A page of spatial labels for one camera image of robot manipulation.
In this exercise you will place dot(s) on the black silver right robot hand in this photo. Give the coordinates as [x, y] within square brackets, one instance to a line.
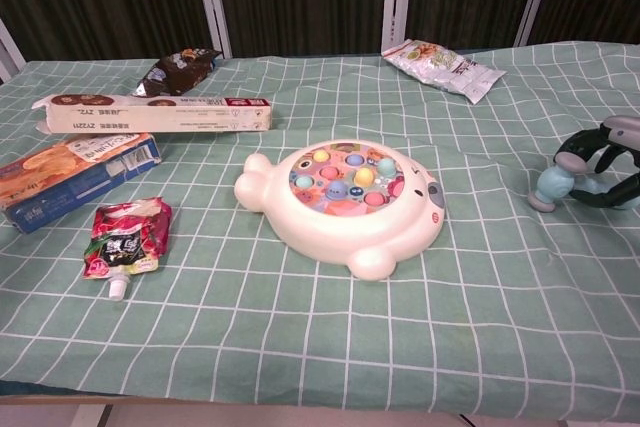
[625, 129]

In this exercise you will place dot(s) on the light blue toy hammer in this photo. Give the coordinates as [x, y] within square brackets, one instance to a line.
[552, 184]

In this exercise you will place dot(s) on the white whack-a-mole toy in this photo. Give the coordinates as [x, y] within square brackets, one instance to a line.
[320, 232]

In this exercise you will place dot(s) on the white green snack bag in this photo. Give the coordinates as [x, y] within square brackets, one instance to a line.
[440, 69]

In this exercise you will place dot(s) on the green checked tablecloth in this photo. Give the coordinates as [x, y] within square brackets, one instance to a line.
[450, 322]

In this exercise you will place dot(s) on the dark brown snack bag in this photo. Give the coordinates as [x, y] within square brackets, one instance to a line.
[175, 72]

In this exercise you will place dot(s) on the long white cookie box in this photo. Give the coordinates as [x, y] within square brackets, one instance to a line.
[150, 119]

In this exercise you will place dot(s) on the red spouted drink pouch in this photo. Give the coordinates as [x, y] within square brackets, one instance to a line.
[125, 242]

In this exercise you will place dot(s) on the orange blue cracker box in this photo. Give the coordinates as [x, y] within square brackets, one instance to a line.
[65, 182]

